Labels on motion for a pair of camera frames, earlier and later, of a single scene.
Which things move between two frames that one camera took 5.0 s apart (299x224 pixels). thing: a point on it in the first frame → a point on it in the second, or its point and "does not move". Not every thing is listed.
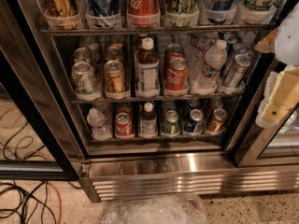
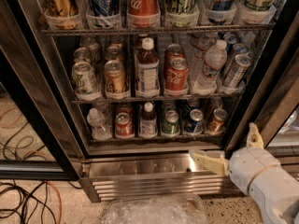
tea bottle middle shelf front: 148,70 does not move
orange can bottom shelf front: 216,125 does not move
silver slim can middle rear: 231,37 does not move
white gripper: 288,43 → 251,164
